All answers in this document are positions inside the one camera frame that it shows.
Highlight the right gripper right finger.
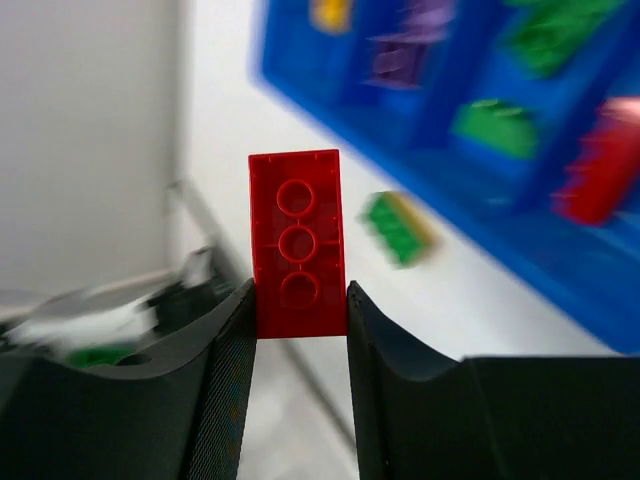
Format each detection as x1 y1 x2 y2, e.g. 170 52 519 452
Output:
347 284 639 479

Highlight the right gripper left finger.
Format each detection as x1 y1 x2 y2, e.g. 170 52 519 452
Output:
1 281 257 480

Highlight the red lego plate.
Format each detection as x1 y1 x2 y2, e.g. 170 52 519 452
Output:
248 149 347 339

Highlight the red toothed lego brick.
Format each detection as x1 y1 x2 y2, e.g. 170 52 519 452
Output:
553 96 639 226

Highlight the purple round lego brick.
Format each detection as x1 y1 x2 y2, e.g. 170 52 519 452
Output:
368 36 432 89

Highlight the green square lego brick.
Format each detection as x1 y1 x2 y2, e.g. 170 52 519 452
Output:
508 0 626 77

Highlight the yellow lego brick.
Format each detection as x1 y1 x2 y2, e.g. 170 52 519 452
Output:
310 0 353 34

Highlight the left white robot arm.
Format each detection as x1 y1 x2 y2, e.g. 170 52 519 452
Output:
1 247 234 368

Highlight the green flat lego plate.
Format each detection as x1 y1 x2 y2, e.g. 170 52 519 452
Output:
359 191 439 268

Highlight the blue divided plastic bin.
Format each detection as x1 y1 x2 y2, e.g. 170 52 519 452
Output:
261 1 639 354

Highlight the light purple square lego brick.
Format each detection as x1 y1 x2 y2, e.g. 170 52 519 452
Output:
371 0 456 44

